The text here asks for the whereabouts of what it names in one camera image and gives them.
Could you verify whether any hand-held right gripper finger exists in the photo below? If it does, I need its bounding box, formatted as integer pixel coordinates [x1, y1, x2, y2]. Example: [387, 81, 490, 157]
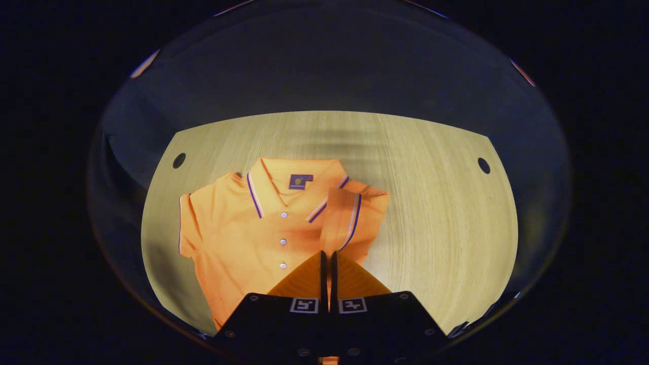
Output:
[213, 250, 329, 365]
[330, 251, 449, 365]

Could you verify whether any orange T-shirt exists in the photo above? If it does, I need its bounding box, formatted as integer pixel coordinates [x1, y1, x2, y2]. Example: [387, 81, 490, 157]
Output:
[177, 157, 391, 330]

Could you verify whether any dark flat object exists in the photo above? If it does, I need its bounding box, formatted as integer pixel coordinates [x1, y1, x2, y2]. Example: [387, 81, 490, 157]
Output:
[446, 303, 508, 339]

